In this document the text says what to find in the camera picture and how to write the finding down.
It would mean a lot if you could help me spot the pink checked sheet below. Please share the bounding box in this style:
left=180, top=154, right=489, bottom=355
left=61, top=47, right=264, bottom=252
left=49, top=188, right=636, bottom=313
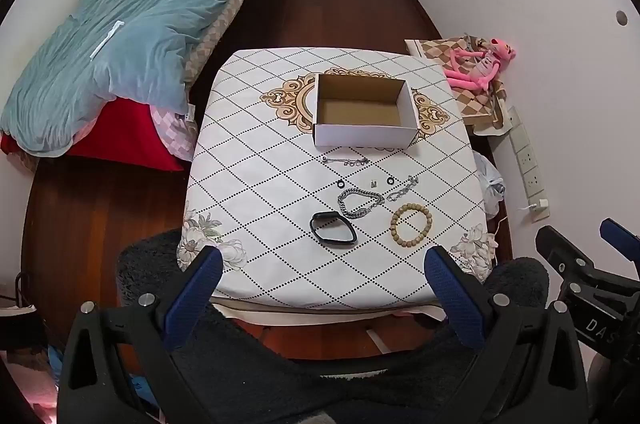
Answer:
left=150, top=107, right=198, bottom=162

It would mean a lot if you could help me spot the thin silver charm bracelet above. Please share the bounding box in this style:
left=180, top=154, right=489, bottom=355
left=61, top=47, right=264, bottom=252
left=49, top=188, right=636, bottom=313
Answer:
left=321, top=155, right=371, bottom=167

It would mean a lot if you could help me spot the thick silver chain bracelet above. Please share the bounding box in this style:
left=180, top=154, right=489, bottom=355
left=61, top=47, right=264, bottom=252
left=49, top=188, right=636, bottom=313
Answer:
left=338, top=187, right=386, bottom=220

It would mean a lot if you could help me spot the white cardboard box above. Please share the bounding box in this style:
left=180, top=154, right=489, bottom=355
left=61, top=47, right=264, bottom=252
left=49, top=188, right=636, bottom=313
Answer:
left=313, top=73, right=419, bottom=149

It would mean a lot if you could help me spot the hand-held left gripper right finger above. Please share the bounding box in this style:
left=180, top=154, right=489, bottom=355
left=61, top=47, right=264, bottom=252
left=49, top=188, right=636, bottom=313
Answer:
left=424, top=245, right=588, bottom=424

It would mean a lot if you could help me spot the pink plush toy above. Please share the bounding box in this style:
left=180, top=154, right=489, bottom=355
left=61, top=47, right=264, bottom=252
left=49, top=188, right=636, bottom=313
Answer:
left=444, top=37, right=516, bottom=92

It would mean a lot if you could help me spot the white power strip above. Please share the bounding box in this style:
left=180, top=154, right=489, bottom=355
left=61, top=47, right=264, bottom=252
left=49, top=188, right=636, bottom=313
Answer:
left=507, top=107, right=546, bottom=200

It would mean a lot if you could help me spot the white diamond-patterned tablecloth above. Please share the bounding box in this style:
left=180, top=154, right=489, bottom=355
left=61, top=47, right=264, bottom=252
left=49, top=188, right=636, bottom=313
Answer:
left=176, top=48, right=500, bottom=312

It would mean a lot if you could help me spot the white plastic bag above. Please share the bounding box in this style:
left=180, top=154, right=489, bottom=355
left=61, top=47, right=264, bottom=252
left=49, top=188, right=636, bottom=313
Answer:
left=472, top=151, right=506, bottom=220

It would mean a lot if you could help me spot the red blanket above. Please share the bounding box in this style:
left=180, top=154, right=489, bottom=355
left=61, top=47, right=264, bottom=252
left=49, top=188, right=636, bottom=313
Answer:
left=0, top=97, right=186, bottom=172

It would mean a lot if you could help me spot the light blue duvet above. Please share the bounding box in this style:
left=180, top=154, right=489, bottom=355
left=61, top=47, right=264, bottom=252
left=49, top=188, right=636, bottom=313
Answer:
left=0, top=0, right=296, bottom=157

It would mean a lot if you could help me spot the thin silver link bracelet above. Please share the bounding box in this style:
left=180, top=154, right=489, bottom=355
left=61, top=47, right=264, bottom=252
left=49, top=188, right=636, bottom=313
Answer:
left=385, top=175, right=419, bottom=203

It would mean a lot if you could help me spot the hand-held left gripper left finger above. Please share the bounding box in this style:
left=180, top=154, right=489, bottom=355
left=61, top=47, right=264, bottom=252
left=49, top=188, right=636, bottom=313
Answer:
left=57, top=245, right=224, bottom=424

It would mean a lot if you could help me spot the beige checked mattress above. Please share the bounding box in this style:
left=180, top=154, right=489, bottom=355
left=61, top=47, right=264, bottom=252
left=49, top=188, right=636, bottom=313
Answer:
left=182, top=0, right=291, bottom=85

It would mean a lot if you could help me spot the black band bracelet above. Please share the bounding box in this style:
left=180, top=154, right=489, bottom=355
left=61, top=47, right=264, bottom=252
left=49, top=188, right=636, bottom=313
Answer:
left=309, top=212, right=358, bottom=247

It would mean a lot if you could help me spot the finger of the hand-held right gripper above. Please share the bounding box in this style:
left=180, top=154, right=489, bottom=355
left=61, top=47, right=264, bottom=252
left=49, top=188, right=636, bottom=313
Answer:
left=536, top=225, right=608, bottom=285
left=600, top=218, right=640, bottom=280

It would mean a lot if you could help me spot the wooden bead bracelet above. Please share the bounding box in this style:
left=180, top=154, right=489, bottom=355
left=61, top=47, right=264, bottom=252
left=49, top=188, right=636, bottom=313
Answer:
left=390, top=203, right=433, bottom=248

